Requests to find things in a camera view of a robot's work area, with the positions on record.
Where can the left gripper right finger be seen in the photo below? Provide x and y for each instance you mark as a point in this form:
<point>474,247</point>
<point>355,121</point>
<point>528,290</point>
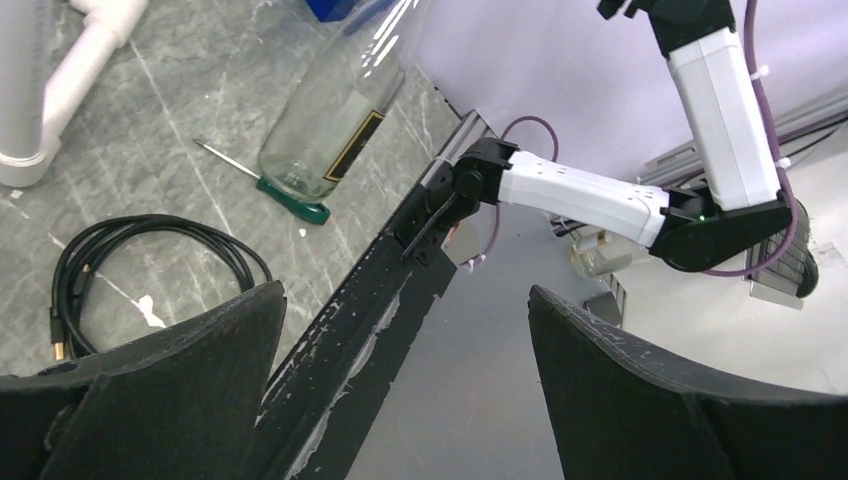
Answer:
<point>621,407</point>

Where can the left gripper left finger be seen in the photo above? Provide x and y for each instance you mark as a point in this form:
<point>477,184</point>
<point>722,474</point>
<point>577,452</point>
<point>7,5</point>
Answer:
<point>180,403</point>

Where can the small clear glass bottle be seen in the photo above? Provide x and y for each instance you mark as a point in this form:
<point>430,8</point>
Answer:
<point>341,99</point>

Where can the blue glass bottle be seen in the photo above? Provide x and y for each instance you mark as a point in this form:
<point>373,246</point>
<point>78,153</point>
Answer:
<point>331,10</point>

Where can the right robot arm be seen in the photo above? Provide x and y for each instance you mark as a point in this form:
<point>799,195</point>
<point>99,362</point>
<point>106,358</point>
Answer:
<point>747,198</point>

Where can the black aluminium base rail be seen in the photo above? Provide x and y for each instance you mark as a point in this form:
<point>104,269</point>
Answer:
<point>323,398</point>

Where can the green handled screwdriver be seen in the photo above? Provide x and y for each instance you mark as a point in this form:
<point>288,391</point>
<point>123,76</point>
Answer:
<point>315,214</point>

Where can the white PVC pipe frame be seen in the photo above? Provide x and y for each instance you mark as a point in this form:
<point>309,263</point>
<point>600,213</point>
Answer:
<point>36,107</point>

